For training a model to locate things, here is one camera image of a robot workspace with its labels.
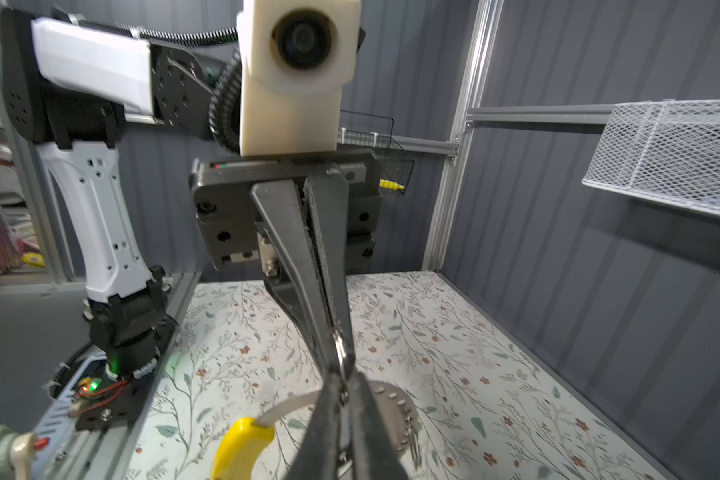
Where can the white wire mesh basket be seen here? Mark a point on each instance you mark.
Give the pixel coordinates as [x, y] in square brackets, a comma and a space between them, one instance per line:
[666, 152]

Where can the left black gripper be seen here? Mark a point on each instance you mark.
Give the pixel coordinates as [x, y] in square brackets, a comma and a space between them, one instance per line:
[317, 303]

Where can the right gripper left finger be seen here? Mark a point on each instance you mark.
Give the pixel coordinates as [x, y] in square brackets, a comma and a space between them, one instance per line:
[318, 454]

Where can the yellow marker in basket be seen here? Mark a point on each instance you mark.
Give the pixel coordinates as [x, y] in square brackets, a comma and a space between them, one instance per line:
[389, 185]

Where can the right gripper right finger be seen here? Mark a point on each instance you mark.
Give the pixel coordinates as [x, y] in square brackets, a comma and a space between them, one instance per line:
[377, 428]

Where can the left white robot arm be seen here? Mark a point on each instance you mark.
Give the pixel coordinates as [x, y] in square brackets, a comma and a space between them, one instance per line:
[68, 84]

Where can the black wire basket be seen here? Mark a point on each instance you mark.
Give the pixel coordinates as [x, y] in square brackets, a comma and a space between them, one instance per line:
[375, 132]

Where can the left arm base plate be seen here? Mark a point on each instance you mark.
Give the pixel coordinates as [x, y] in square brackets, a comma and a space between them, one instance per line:
[100, 395]

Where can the white bottle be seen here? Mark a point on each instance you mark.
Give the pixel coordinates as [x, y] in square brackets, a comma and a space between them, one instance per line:
[16, 454]

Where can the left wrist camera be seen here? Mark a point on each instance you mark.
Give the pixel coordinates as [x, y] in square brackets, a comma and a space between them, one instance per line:
[296, 58]

